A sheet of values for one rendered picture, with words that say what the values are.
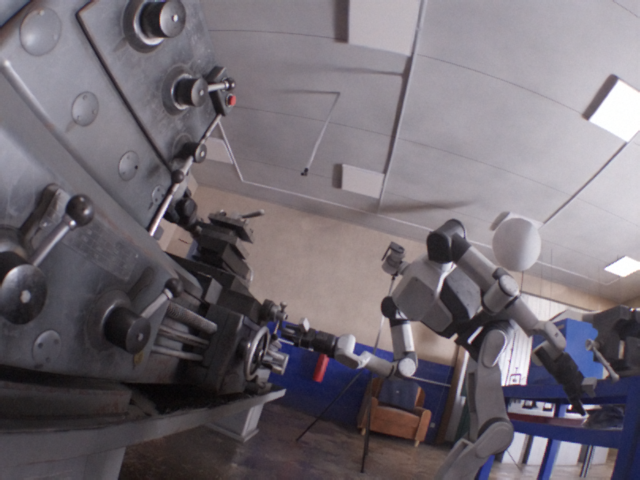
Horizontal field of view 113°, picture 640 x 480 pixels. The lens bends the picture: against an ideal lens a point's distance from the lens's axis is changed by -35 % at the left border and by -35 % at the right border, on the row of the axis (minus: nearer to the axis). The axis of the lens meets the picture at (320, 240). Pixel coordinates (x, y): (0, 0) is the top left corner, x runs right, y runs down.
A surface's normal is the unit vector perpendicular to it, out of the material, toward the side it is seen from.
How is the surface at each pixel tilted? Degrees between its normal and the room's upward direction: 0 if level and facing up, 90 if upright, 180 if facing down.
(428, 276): 101
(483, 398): 90
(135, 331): 90
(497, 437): 90
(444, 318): 138
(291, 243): 90
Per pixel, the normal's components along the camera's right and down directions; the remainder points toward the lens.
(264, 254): -0.03, -0.40
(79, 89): 0.95, 0.26
